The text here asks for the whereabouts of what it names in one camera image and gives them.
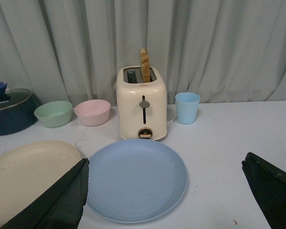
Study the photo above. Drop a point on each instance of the blue plate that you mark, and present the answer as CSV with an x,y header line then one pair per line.
x,y
133,181

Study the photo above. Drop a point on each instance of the green bowl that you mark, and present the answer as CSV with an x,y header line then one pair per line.
x,y
54,114

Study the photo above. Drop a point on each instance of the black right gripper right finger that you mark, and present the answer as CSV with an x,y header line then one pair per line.
x,y
268,185

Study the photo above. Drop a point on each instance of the cream toaster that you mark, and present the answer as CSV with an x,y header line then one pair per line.
x,y
142,107

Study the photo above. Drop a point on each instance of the grey curtain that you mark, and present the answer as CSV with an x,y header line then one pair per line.
x,y
223,50

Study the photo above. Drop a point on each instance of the glass pot lid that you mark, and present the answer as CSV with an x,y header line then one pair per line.
x,y
12,97

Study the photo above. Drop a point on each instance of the toast slice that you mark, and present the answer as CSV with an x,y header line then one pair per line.
x,y
144,63

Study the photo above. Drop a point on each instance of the dark blue saucepan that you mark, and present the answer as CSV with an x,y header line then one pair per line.
x,y
20,117

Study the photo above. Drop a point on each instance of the light blue cup right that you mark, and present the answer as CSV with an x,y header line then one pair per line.
x,y
186,107

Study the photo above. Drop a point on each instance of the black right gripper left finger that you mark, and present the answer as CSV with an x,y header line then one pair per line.
x,y
60,206

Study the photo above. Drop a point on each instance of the pink bowl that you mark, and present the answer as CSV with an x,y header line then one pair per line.
x,y
93,112

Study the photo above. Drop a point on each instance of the cream plate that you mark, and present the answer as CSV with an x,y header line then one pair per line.
x,y
28,171

